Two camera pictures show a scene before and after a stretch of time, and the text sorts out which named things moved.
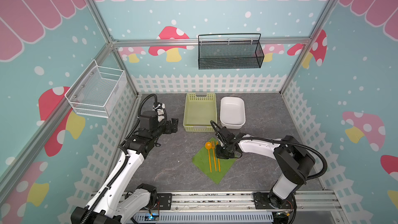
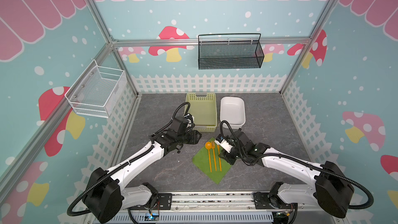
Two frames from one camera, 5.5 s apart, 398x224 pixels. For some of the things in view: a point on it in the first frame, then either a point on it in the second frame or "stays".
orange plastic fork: [213, 147] stays
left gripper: [169, 130] to [194, 137]
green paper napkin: [201, 159] stays
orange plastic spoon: [208, 146] stays
